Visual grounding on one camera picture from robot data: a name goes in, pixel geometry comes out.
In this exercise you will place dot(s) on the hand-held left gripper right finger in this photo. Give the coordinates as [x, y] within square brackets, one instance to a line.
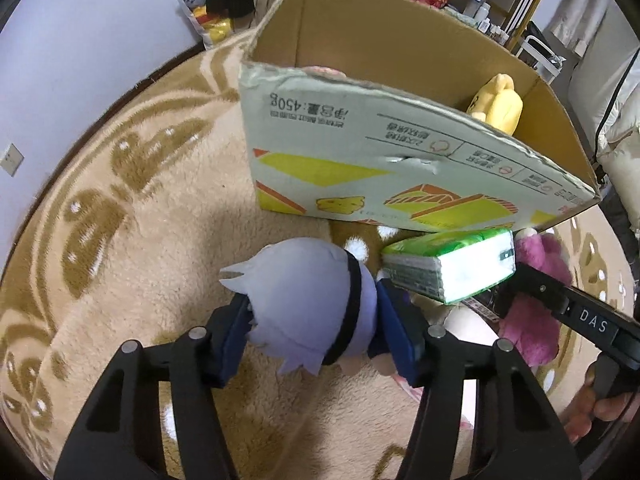
[400, 340]

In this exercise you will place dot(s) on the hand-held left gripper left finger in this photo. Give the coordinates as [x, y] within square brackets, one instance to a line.
[234, 342]

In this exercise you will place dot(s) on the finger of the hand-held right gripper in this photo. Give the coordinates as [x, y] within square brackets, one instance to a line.
[542, 282]
[492, 307]

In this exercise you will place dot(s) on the green tissue pack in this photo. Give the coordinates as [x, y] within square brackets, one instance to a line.
[450, 265]

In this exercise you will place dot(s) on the white-haired plush doll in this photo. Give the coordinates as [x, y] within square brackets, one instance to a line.
[300, 300]

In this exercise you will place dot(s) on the printed cardboard box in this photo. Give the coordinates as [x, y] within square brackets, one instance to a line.
[350, 135]

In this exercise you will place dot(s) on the person's right hand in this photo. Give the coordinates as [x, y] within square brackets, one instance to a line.
[582, 422]

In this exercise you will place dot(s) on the magenta plush toy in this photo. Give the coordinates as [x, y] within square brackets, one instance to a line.
[535, 332]

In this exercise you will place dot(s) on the beige patterned rug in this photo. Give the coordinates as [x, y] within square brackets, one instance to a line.
[150, 260]

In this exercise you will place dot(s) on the white padded jacket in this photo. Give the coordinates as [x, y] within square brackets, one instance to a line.
[620, 160]

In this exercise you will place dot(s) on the yellow plush toy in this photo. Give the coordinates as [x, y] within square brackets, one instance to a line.
[495, 105]

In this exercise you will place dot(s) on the white metal cart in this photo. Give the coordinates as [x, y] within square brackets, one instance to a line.
[542, 55]

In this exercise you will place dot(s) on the light pink plush toy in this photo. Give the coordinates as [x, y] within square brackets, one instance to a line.
[325, 71]

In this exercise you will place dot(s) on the white bottle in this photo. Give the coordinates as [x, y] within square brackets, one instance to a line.
[477, 0]

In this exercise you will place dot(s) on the plastic bag with yellow toy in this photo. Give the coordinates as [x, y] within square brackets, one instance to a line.
[212, 25]

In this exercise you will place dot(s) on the white wall outlet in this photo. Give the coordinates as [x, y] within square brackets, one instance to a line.
[10, 158]

